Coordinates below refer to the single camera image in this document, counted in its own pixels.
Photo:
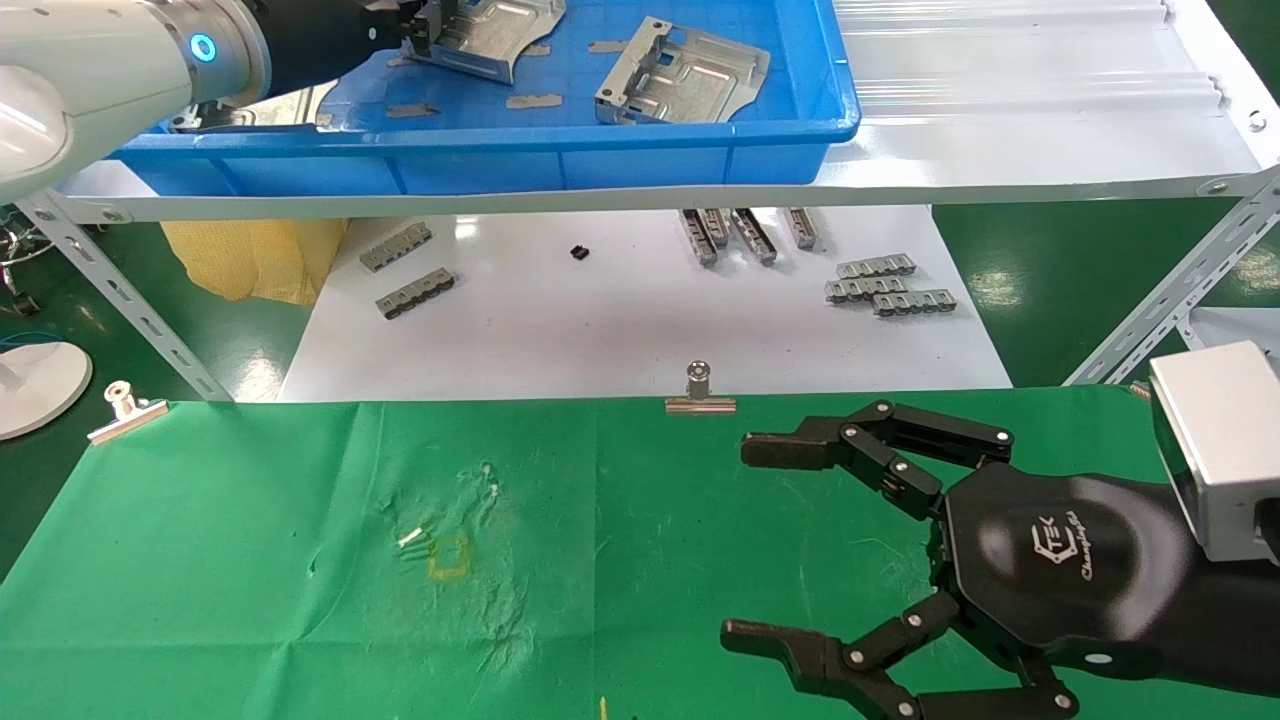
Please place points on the yellow mesh bag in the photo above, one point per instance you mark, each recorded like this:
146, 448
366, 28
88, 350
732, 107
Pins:
260, 260

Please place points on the grey metal rail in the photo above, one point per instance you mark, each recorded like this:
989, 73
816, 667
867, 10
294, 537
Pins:
700, 240
718, 226
803, 228
755, 237

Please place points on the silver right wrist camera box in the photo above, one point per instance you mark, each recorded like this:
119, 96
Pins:
1230, 450

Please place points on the green table cloth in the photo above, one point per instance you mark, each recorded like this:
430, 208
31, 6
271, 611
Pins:
250, 600

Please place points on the white slotted-angle shelf rack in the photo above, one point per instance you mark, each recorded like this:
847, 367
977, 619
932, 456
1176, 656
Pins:
1000, 150

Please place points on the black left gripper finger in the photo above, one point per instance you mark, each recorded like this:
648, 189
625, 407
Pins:
423, 32

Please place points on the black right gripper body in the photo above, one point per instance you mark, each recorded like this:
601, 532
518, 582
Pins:
1060, 570

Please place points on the grey tape strip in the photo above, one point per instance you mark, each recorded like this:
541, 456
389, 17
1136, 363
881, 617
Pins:
606, 46
536, 50
534, 101
413, 111

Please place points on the white round floor base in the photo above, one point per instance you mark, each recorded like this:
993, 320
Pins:
40, 385

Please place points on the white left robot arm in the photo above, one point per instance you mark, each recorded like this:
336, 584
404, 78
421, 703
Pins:
90, 70

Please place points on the grey notched metal strip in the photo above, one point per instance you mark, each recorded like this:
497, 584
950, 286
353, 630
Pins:
396, 247
876, 266
915, 303
862, 289
415, 294

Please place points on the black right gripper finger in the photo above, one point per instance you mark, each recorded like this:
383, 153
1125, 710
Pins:
880, 440
850, 670

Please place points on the stamped metal bracket plate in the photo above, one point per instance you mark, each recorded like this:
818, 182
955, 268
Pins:
495, 40
215, 118
690, 85

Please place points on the blue plastic bin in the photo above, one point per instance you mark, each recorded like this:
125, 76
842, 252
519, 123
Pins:
500, 160

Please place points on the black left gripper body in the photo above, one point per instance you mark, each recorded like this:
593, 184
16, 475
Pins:
320, 40

